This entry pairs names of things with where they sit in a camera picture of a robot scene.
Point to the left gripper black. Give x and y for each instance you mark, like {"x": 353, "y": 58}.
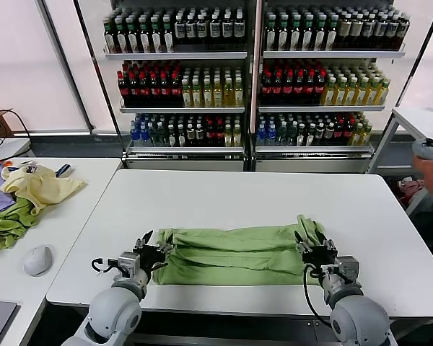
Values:
{"x": 151, "y": 257}

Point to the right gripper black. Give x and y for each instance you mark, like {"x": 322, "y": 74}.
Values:
{"x": 319, "y": 256}

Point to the light green polo shirt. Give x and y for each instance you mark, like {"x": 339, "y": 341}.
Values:
{"x": 231, "y": 256}

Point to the grey handheld controller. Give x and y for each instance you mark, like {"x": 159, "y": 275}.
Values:
{"x": 427, "y": 149}

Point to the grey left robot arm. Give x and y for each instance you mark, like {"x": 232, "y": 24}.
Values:
{"x": 112, "y": 313}

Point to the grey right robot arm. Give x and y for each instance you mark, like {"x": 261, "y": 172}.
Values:
{"x": 357, "y": 320}

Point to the black drinks display rack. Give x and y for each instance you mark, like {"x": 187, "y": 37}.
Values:
{"x": 184, "y": 165}
{"x": 310, "y": 166}

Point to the grey metal shelf board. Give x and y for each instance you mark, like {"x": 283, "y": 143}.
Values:
{"x": 310, "y": 150}
{"x": 173, "y": 56}
{"x": 321, "y": 108}
{"x": 180, "y": 110}
{"x": 184, "y": 151}
{"x": 332, "y": 54}

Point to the small dark drink bottle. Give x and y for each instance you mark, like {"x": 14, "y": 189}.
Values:
{"x": 309, "y": 135}
{"x": 199, "y": 136}
{"x": 180, "y": 136}
{"x": 319, "y": 135}
{"x": 329, "y": 135}
{"x": 300, "y": 135}
{"x": 190, "y": 136}
{"x": 171, "y": 136}

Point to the dark green soda bottle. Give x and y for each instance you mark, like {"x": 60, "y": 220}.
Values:
{"x": 152, "y": 136}
{"x": 281, "y": 135}
{"x": 291, "y": 135}
{"x": 161, "y": 136}

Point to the blue water bottle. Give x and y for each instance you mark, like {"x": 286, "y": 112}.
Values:
{"x": 143, "y": 136}
{"x": 261, "y": 135}
{"x": 271, "y": 135}
{"x": 133, "y": 136}

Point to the pink plush toy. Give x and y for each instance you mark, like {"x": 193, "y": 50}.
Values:
{"x": 409, "y": 187}

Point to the small red cap cola bottle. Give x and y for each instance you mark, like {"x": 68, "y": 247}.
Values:
{"x": 339, "y": 135}
{"x": 210, "y": 136}
{"x": 219, "y": 136}
{"x": 348, "y": 135}

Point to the small yellow drink bottle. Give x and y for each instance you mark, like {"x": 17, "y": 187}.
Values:
{"x": 356, "y": 137}
{"x": 365, "y": 137}
{"x": 228, "y": 136}
{"x": 237, "y": 136}

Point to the white vertical mouse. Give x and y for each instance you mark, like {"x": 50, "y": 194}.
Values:
{"x": 38, "y": 260}

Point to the navy blue striped item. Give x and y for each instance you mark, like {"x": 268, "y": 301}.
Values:
{"x": 63, "y": 170}

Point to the pale yellow garment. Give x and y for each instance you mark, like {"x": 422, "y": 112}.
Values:
{"x": 47, "y": 189}

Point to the green towel garment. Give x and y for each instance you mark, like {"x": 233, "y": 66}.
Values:
{"x": 7, "y": 223}

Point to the orange fabric scrap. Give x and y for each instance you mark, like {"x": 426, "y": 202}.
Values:
{"x": 7, "y": 164}

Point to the green cap dark bottle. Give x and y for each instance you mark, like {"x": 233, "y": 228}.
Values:
{"x": 331, "y": 39}
{"x": 270, "y": 39}
{"x": 282, "y": 39}
{"x": 121, "y": 41}
{"x": 144, "y": 41}
{"x": 294, "y": 39}
{"x": 133, "y": 41}
{"x": 307, "y": 39}
{"x": 319, "y": 39}
{"x": 109, "y": 41}
{"x": 168, "y": 41}
{"x": 156, "y": 41}

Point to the dark bottle tan label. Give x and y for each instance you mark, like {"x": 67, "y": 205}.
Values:
{"x": 380, "y": 30}
{"x": 392, "y": 30}
{"x": 356, "y": 30}
{"x": 403, "y": 30}
{"x": 368, "y": 30}
{"x": 344, "y": 30}

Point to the black bottle white label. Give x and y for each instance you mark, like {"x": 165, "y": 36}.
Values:
{"x": 191, "y": 30}
{"x": 202, "y": 30}
{"x": 239, "y": 29}
{"x": 227, "y": 29}
{"x": 180, "y": 30}
{"x": 215, "y": 29}

